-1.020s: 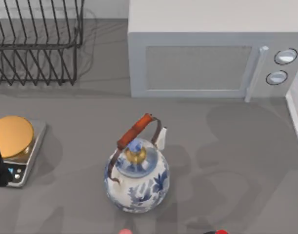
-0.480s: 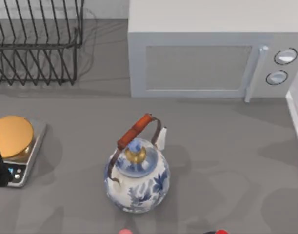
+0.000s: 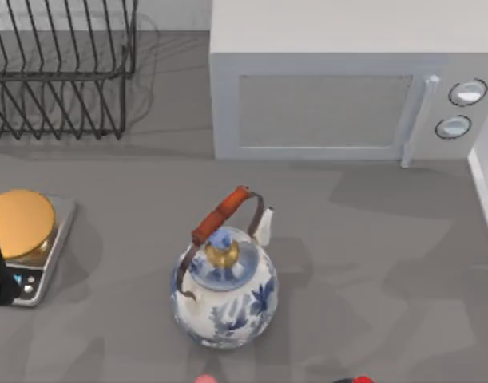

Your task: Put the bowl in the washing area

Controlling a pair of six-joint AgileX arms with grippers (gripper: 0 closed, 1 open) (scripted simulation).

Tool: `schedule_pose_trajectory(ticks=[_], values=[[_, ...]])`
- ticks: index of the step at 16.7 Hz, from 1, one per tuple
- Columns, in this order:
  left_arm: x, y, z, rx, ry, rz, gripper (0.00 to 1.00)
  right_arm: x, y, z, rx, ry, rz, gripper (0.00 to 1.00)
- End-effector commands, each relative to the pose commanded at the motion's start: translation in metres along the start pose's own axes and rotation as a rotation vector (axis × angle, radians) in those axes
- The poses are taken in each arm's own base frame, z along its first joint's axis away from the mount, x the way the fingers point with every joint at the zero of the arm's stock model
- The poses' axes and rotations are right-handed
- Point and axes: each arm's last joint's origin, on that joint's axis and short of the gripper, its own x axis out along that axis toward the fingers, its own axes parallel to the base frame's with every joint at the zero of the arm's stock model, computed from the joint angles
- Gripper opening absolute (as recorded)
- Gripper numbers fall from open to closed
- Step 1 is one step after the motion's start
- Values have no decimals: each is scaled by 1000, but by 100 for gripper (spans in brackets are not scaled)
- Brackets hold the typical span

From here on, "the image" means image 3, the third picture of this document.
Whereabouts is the small microwave knob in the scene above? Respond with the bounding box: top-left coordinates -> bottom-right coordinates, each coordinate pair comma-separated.
434,114 -> 473,140

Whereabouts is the large microwave knob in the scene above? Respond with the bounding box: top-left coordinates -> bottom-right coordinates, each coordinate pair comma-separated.
448,78 -> 488,107

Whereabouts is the grey kitchen scale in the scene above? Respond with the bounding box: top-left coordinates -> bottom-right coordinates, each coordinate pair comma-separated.
3,198 -> 77,307

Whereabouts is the black wire dish rack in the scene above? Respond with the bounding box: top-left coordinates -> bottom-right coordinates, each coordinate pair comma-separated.
0,0 -> 140,141

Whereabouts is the pale microwave oven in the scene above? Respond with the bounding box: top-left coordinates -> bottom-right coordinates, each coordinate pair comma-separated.
208,0 -> 488,168

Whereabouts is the microwave door handle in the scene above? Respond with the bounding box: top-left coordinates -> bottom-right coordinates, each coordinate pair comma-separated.
400,74 -> 441,168

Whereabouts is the jar with gold lid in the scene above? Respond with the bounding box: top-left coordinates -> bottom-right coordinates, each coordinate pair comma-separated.
0,189 -> 58,264

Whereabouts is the blue and white teapot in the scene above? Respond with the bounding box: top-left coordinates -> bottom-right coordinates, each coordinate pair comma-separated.
170,185 -> 280,350

